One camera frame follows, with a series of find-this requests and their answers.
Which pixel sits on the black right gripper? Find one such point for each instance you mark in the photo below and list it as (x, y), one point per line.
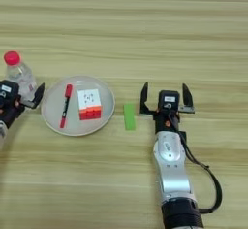
(166, 121)

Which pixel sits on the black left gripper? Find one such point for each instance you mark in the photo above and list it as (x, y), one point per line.
(9, 113)

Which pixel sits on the round beige plate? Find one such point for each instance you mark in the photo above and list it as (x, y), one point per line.
(51, 110)

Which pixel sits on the clear bottle with red cap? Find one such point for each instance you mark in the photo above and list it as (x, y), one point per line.
(21, 74)

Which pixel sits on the red and black marker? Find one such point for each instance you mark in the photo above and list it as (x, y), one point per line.
(65, 108)

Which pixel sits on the green block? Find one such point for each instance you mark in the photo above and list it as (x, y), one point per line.
(130, 116)

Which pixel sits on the colourful puzzle cube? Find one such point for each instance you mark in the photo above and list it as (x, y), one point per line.
(88, 102)

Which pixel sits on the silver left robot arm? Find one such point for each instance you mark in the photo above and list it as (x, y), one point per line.
(2, 134)

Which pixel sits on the right gripper labelled black box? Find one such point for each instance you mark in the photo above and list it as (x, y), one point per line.
(169, 99)

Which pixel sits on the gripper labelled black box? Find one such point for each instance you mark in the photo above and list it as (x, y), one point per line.
(8, 90)
(169, 99)

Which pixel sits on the left gripper labelled black box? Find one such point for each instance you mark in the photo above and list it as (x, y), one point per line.
(8, 90)

